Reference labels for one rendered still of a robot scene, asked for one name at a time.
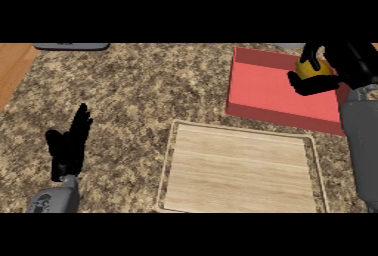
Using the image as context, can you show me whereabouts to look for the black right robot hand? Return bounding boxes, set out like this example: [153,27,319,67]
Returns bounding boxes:
[287,43,378,97]

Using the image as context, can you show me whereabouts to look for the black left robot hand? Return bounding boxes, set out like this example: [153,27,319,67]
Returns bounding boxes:
[45,102,95,183]

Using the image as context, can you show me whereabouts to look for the yellow lemon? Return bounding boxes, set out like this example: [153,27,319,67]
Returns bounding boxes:
[296,58,336,81]

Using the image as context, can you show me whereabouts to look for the red open box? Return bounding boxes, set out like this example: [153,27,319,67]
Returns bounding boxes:
[225,46,352,137]

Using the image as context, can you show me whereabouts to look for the pale wooden tray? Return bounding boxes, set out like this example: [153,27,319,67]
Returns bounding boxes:
[156,120,331,214]

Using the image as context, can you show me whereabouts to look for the pale grey flat object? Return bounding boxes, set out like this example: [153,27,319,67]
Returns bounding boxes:
[274,43,308,50]

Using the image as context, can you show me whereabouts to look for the grey flat appliance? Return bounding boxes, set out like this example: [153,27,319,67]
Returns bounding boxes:
[33,43,111,52]

